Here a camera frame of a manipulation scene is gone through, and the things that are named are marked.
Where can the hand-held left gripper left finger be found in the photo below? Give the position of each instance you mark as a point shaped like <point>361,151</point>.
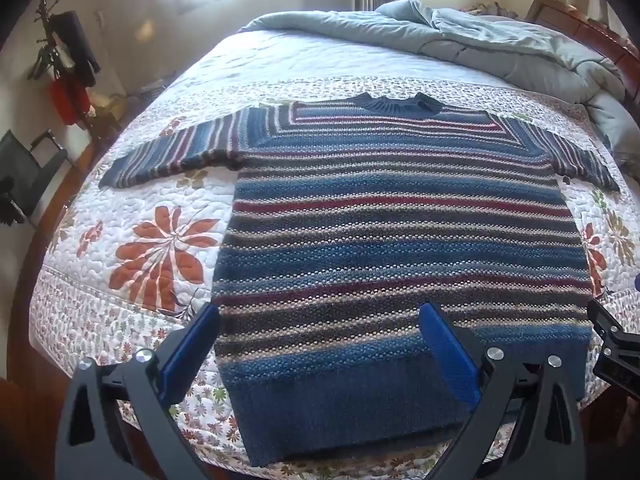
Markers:
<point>192,347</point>

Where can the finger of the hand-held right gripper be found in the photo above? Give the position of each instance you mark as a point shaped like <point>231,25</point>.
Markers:
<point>617,357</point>

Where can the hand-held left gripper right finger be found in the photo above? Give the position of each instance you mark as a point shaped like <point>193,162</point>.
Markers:
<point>447,355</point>

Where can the striped knitted sweater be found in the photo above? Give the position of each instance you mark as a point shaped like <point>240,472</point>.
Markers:
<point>400,235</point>

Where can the floral quilted bedspread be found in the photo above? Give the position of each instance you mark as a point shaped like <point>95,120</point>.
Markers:
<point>150,175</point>

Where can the black chair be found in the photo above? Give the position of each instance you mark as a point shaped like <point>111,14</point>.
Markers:
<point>25,165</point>

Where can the red hanging garment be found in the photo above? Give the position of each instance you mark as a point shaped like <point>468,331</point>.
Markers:
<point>67,100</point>

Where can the grey comforter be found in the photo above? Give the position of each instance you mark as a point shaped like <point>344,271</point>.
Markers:
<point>475,35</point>

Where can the black hanging garment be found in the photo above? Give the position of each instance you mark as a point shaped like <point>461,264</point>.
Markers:
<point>80,45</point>

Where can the patterned pillow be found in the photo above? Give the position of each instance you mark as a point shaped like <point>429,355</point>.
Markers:
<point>492,9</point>

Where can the wooden headboard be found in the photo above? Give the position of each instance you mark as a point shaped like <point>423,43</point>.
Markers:
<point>555,12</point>

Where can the coat rack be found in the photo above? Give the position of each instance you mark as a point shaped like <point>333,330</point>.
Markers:
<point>47,25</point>

